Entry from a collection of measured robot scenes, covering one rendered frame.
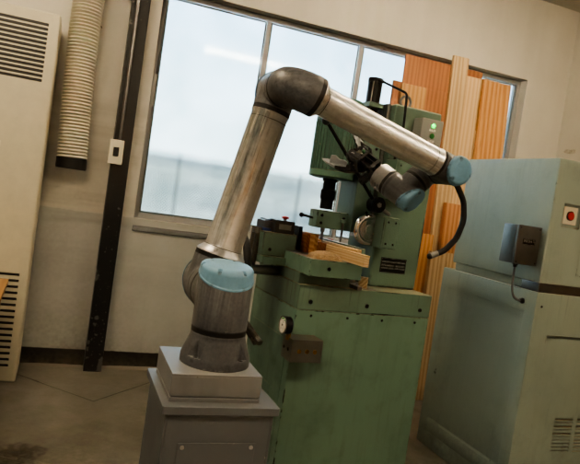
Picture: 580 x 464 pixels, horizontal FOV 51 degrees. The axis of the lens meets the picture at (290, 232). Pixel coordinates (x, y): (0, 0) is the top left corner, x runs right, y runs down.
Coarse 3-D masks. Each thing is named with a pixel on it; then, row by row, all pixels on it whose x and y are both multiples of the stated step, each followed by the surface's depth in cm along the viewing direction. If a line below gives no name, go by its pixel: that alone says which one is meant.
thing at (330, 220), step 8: (312, 208) 242; (320, 216) 238; (328, 216) 239; (336, 216) 240; (344, 216) 242; (312, 224) 240; (320, 224) 237; (328, 224) 239; (336, 224) 241; (344, 224) 242
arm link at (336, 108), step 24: (288, 72) 168; (312, 72) 170; (288, 96) 168; (312, 96) 166; (336, 96) 170; (336, 120) 172; (360, 120) 173; (384, 120) 176; (384, 144) 178; (408, 144) 178; (432, 144) 184; (432, 168) 184; (456, 168) 183
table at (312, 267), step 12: (288, 252) 229; (300, 252) 229; (276, 264) 229; (288, 264) 228; (300, 264) 218; (312, 264) 212; (324, 264) 213; (336, 264) 215; (348, 264) 217; (324, 276) 214; (336, 276) 216; (348, 276) 218; (360, 276) 220
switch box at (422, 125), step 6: (414, 120) 240; (420, 120) 237; (426, 120) 236; (432, 120) 237; (414, 126) 240; (420, 126) 236; (426, 126) 236; (438, 126) 238; (414, 132) 239; (420, 132) 236; (426, 132) 236; (432, 132) 237; (438, 132) 238; (426, 138) 237; (438, 138) 239; (438, 144) 239
